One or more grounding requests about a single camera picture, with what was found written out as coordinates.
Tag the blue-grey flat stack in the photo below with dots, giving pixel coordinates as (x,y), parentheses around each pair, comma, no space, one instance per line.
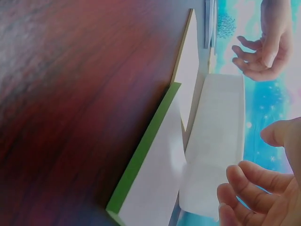
(210,23)

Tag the white board with tan edge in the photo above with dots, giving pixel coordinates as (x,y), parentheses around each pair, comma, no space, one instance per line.
(189,68)

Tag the white board with green edge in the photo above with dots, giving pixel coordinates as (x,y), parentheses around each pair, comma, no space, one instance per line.
(150,169)

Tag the person's left thumb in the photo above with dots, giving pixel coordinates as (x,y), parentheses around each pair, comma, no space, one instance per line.
(271,44)

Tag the person's left hand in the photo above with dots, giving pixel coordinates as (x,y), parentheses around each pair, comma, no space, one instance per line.
(278,47)

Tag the person's right thumb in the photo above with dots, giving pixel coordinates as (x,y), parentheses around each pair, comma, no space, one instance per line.
(279,133)

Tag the person's right hand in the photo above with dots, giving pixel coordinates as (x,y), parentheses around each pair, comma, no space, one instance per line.
(277,202)

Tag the person's left fingers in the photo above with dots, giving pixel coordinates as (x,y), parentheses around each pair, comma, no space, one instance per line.
(249,58)

